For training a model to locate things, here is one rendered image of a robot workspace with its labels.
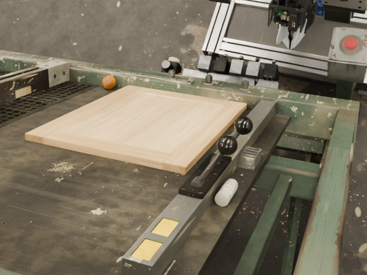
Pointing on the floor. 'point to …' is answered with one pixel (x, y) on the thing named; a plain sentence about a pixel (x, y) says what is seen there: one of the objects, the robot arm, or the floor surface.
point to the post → (344, 90)
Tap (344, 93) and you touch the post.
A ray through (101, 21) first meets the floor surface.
